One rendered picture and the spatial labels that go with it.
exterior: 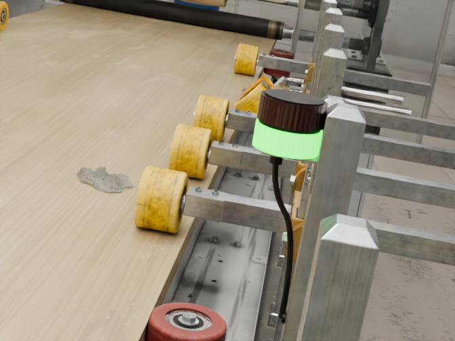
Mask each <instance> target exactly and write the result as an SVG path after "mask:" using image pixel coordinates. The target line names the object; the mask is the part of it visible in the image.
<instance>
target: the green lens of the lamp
mask: <svg viewBox="0 0 455 341"><path fill-rule="evenodd" d="M321 138H322V130H321V131H320V132H319V133H317V134H311V135H304V134H296V133H287V132H284V131H279V130H275V129H272V128H269V127H267V126H265V125H263V124H261V123H260V122H259V119H258V118H257V119H256V123H255V130H254V135H253V142H252V145H253V146H254V147H255V148H257V149H258V150H261V151H262V152H265V153H268V154H272V155H275V156H280V157H284V158H292V159H312V158H316V157H317V156H318V152H319V148H320V142H321Z"/></svg>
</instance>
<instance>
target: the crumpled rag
mask: <svg viewBox="0 0 455 341"><path fill-rule="evenodd" d="M76 175H77V176H78V177H80V179H81V180H80V181H82V182H87V183H88V182H89V183H91V184H92V185H95V187H96V188H97V189H99V190H101V191H104V192H112V191H113V192H120V191H121V192H123V188H122V187H126V186H127V187H128V186H129V187H133V184H132V183H131V181H130V179H129V176H127V175H125V174H123V173H118V174H114V173H112V174H109V173H108V172H107V170H106V167H104V168H103V167H102V166H101V167H99V168H97V169H96V170H95V171H93V170H92V169H91V168H85V167H82V168H81V169H80V171H79V172H78V173H77V174H76Z"/></svg>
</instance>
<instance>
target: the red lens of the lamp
mask: <svg viewBox="0 0 455 341"><path fill-rule="evenodd" d="M265 91H266V90H264V91H262V92H261V96H260V100H259V107H258V112H257V118H258V119H259V120H260V121H262V122H264V123H266V124H270V125H272V126H275V127H279V128H282V129H288V130H293V131H305V132H315V131H321V130H322V129H323V128H324V121H325V117H326V111H327V107H328V103H327V102H326V101H324V105H323V106H301V105H297V104H290V103H286V102H283V101H278V100H276V99H272V98H270V97H268V96H266V95H265V94H264V93H265Z"/></svg>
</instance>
